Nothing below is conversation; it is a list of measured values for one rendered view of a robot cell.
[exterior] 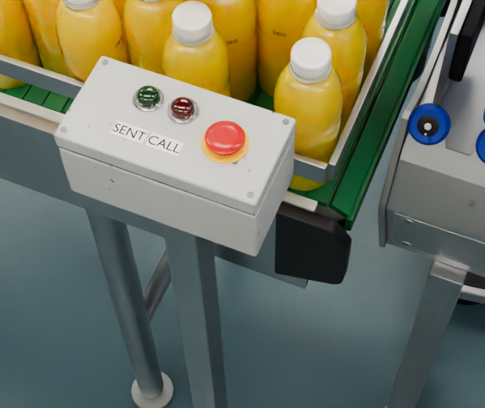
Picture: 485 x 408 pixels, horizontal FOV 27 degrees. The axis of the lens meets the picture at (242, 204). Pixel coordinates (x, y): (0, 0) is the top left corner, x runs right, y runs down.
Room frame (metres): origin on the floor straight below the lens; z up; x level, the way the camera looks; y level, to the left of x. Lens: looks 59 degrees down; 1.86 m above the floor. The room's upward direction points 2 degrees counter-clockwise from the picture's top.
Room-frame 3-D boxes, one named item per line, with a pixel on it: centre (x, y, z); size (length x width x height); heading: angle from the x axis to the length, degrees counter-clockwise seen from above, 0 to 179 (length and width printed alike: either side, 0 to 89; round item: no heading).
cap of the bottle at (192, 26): (0.67, 0.04, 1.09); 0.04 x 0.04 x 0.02
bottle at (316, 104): (0.61, -0.07, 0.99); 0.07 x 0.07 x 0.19
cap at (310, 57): (0.61, -0.07, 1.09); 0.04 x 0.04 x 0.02
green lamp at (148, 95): (0.57, 0.08, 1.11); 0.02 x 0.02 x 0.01
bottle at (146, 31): (0.72, 0.09, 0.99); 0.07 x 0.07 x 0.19
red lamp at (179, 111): (0.55, 0.05, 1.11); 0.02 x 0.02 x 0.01
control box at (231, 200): (0.53, 0.06, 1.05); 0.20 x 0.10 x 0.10; 66
